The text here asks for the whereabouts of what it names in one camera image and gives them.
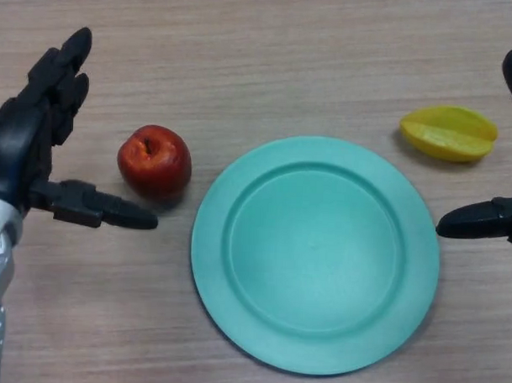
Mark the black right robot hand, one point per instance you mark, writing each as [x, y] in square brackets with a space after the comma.
[482, 220]

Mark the green round plate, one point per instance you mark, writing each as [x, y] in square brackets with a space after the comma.
[316, 256]

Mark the yellow starfruit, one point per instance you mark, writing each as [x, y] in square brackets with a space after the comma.
[449, 133]

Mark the red apple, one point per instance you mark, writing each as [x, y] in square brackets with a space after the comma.
[155, 160]

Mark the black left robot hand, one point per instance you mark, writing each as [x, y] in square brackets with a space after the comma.
[31, 133]

